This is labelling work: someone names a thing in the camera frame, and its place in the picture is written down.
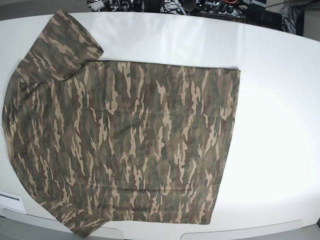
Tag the camouflage T-shirt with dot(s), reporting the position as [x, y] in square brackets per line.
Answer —
[96, 141]

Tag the white label plate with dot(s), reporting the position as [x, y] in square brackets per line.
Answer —
[11, 202]

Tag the black cable clutter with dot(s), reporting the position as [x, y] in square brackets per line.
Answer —
[281, 16]

